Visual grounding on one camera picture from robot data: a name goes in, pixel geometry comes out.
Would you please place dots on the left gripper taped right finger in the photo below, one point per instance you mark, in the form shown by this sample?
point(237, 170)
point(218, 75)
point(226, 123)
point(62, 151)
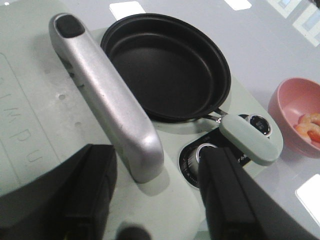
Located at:
point(236, 207)

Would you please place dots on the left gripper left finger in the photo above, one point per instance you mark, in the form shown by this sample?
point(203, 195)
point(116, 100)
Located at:
point(71, 201)

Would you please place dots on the breakfast maker hinged lid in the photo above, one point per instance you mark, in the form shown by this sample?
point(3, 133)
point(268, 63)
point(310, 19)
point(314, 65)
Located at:
point(44, 119)

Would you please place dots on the pink plastic bowl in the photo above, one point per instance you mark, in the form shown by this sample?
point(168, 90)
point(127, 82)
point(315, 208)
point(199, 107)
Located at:
point(292, 99)

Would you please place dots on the pink shrimp in bowl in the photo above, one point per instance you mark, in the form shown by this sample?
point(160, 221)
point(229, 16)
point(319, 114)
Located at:
point(308, 127)

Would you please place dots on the left silver control knob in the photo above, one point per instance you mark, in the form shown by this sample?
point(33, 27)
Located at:
point(192, 163)

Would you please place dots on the silver control knob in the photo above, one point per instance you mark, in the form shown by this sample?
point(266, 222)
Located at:
point(192, 163)
point(260, 123)

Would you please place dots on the right silver control knob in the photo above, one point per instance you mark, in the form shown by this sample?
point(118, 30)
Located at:
point(260, 123)

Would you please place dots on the black round frying pan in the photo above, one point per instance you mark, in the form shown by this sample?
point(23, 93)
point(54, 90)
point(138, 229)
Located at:
point(177, 74)

